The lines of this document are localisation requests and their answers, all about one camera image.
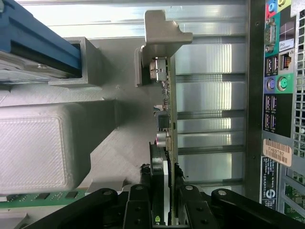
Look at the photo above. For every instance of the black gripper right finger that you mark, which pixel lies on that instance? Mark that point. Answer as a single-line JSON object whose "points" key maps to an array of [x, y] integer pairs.
{"points": [[195, 210]]}

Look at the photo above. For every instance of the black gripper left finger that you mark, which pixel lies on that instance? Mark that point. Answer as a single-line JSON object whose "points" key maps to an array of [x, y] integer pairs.
{"points": [[140, 210]]}

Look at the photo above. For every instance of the grey plastic parts rack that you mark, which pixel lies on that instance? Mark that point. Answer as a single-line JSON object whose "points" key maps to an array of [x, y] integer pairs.
{"points": [[107, 133]]}

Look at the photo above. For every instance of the orange service tag sticker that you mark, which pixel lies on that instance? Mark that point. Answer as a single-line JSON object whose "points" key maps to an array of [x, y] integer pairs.
{"points": [[277, 151]]}

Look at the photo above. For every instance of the green RAM stick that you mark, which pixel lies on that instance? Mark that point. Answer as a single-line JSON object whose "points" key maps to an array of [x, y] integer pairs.
{"points": [[35, 198]]}

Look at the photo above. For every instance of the open black PC case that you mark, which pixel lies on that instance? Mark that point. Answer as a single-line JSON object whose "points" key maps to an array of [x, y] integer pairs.
{"points": [[255, 71]]}

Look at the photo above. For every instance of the hard disk with blue bracket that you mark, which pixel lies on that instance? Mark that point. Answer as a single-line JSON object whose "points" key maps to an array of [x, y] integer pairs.
{"points": [[35, 35]]}

